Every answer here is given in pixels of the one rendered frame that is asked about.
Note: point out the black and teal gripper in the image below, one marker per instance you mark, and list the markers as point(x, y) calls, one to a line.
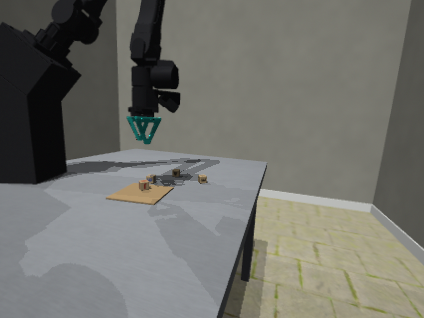
point(138, 99)

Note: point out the tan flat mat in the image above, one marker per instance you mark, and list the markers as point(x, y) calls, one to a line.
point(132, 193)

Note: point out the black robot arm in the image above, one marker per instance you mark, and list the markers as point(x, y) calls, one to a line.
point(69, 16)

